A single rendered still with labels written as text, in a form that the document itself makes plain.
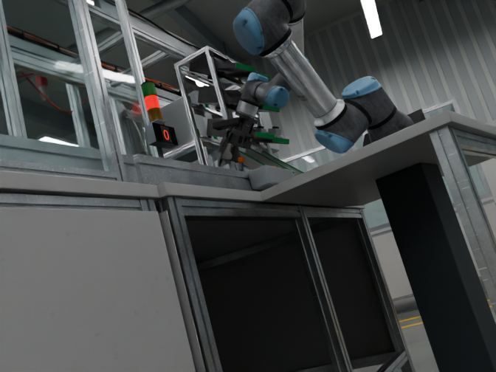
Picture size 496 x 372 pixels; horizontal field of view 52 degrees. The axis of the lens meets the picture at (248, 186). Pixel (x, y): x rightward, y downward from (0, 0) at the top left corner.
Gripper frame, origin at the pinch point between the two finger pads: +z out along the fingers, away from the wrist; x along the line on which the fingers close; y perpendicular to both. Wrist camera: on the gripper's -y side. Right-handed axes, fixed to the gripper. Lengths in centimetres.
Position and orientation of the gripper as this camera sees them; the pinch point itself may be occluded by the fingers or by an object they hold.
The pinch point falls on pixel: (221, 163)
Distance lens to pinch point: 192.6
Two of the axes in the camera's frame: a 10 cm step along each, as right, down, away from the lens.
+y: 8.1, 3.7, -4.6
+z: -3.5, 9.3, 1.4
